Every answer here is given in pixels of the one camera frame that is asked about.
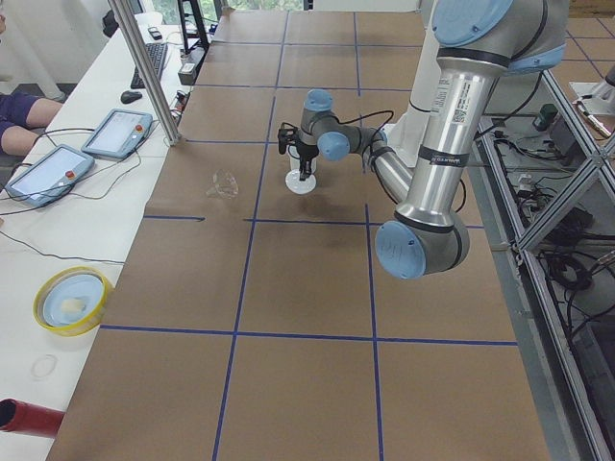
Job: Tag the black keyboard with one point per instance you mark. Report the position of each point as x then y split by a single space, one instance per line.
157 56

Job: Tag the black computer mouse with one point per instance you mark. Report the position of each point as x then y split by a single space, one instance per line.
129 96

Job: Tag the far teach pendant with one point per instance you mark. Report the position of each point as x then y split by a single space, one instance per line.
119 134

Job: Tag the yellow rimmed bowl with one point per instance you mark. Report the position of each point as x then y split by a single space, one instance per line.
73 301

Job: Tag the white enamel mug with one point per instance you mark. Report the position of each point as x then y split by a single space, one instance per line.
294 165

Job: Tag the white mug lid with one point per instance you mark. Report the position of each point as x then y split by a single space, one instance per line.
298 186

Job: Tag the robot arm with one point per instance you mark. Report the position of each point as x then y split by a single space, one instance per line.
478 43

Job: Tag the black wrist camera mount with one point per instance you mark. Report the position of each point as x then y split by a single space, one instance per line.
287 136

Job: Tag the red cylinder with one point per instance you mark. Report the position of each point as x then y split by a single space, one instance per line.
30 419

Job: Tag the teach pendant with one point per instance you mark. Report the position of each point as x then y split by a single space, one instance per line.
51 177
119 134

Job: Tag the aluminium frame post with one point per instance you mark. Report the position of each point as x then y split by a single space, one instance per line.
127 24

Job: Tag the near teach pendant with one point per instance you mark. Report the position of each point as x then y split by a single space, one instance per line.
51 177

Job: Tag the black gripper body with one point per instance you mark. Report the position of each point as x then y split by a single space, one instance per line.
306 153

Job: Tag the brown paper table cover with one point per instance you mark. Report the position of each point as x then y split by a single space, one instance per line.
263 327

